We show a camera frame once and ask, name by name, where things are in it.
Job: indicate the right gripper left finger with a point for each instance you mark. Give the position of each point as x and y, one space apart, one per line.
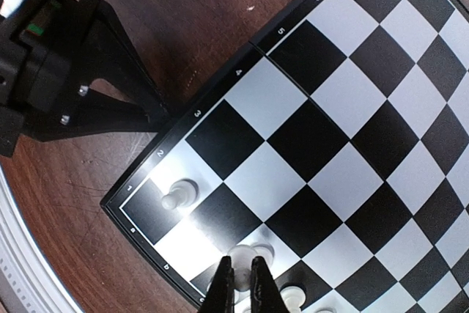
220 297

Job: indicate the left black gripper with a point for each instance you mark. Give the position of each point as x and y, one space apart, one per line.
51 52

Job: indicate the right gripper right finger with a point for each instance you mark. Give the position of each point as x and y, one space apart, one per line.
264 294

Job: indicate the black grey chess board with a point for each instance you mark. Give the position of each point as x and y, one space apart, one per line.
339 136

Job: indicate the white pawn in tray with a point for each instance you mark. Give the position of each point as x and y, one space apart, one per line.
241 257

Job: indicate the aluminium front rail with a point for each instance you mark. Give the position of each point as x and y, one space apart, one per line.
28 282

